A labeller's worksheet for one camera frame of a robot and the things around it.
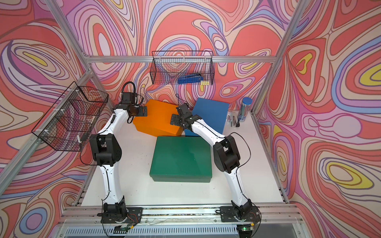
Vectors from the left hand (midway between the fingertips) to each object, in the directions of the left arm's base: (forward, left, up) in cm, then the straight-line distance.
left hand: (140, 111), depth 100 cm
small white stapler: (+4, -64, -12) cm, 65 cm away
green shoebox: (-35, -30, -4) cm, 46 cm away
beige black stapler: (-1, -69, -12) cm, 71 cm away
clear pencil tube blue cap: (+4, -72, +5) cm, 73 cm away
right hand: (-10, -26, -3) cm, 28 cm away
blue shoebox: (+6, -51, -8) cm, 52 cm away
